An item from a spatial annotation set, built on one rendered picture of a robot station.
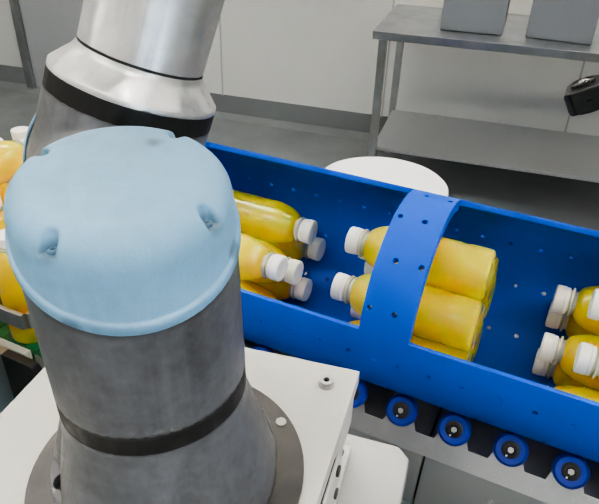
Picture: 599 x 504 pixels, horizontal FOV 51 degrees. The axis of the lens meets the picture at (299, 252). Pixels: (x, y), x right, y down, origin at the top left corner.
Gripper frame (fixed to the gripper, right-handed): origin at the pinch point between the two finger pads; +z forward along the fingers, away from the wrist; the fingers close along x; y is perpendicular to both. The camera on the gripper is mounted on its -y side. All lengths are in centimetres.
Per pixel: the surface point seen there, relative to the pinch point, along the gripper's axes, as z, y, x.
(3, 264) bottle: 23, -83, -19
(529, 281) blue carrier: 21.6, -7.8, 13.7
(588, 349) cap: 16.7, 0.8, -5.4
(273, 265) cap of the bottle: 17.4, -41.5, -6.4
